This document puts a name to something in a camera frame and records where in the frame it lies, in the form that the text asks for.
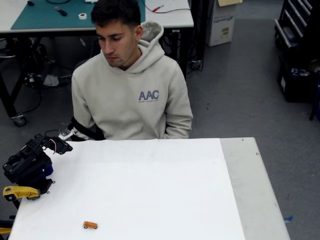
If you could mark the small orange toy car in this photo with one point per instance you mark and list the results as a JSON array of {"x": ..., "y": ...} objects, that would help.
[{"x": 90, "y": 224}]

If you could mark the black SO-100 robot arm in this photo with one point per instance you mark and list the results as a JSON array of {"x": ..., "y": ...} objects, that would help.
[{"x": 25, "y": 167}]

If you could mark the workbench caster wheel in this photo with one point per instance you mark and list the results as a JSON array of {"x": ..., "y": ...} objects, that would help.
[{"x": 20, "y": 120}]

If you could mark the yellow table clamp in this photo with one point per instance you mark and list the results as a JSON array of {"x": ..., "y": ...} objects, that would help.
[
  {"x": 22, "y": 191},
  {"x": 5, "y": 230}
]

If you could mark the man in beige hoodie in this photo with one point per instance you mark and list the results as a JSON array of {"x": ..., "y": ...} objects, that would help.
[{"x": 125, "y": 100}]

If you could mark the large white paper sheet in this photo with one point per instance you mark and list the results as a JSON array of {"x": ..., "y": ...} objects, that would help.
[{"x": 150, "y": 187}]

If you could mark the green cutting mat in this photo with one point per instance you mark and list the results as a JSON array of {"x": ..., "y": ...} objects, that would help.
[{"x": 37, "y": 17}]

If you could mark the white tape roll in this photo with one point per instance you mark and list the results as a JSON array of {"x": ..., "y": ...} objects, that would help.
[{"x": 82, "y": 16}]

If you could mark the black utility knife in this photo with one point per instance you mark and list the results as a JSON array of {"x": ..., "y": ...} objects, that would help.
[{"x": 60, "y": 11}]

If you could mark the white cardboard box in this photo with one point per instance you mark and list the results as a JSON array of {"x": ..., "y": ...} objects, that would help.
[{"x": 222, "y": 27}]

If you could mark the blue tape scrap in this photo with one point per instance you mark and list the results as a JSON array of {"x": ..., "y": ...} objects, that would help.
[{"x": 288, "y": 218}]

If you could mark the black storage crate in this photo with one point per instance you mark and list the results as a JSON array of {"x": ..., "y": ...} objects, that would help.
[{"x": 295, "y": 87}]

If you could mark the black drawer tool cabinet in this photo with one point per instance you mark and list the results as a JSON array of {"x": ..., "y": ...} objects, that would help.
[{"x": 295, "y": 25}]

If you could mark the small white camera module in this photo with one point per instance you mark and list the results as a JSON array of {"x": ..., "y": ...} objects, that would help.
[{"x": 65, "y": 134}]

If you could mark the white workbench with black frame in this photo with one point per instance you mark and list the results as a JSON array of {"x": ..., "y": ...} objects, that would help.
[{"x": 170, "y": 20}]

